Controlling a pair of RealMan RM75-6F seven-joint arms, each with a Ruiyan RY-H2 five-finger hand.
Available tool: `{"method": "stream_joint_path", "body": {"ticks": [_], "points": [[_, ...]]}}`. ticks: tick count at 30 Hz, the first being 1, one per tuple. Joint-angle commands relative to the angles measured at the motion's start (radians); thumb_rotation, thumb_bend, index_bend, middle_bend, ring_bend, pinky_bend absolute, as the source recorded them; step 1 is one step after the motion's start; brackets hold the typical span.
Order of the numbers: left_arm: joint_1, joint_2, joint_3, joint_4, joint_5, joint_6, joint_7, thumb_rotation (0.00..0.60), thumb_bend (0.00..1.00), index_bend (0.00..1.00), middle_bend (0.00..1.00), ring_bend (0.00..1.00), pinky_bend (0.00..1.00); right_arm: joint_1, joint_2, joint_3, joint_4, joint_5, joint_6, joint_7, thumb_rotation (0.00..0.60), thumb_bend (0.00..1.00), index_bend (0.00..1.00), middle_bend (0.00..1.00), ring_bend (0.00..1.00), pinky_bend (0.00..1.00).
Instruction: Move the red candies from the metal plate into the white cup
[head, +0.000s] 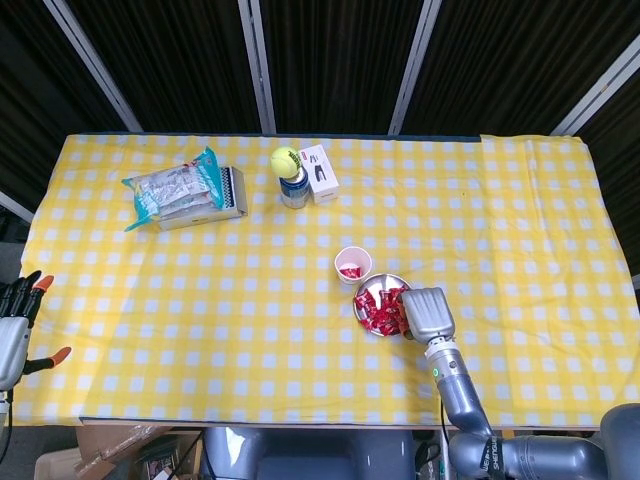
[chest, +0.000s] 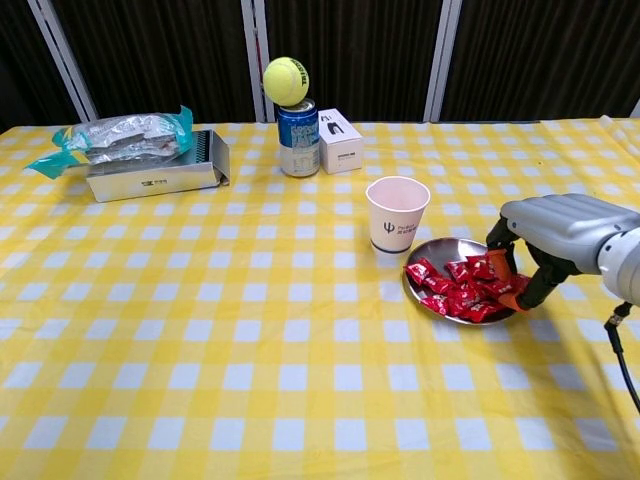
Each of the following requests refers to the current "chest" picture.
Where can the white paper cup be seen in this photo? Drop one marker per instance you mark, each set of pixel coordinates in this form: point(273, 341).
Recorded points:
point(395, 225)

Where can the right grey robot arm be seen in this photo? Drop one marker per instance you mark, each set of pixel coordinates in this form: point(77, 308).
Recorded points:
point(625, 270)

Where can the red candy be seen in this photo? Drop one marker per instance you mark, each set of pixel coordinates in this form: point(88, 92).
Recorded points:
point(502, 289)
point(472, 287)
point(435, 304)
point(481, 267)
point(460, 270)
point(462, 300)
point(420, 271)
point(520, 283)
point(477, 311)
point(440, 286)

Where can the teal silver snack bag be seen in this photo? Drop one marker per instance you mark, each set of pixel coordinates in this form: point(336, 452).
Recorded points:
point(125, 137)

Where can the small white carton box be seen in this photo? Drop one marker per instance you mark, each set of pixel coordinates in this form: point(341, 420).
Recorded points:
point(340, 150)

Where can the small metal bowl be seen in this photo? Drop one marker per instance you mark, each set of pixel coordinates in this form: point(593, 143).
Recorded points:
point(450, 250)

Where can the silver cardboard box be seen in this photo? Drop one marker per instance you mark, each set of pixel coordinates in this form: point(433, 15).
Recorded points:
point(150, 182)

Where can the blue drink can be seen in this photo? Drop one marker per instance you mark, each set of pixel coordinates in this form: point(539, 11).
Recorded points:
point(299, 145)

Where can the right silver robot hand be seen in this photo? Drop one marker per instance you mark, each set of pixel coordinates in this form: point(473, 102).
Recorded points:
point(565, 225)

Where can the yellow tennis ball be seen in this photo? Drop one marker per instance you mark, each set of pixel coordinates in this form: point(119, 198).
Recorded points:
point(285, 80)

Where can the yellow white checked tablecloth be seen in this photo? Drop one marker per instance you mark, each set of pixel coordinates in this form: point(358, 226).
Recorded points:
point(200, 300)

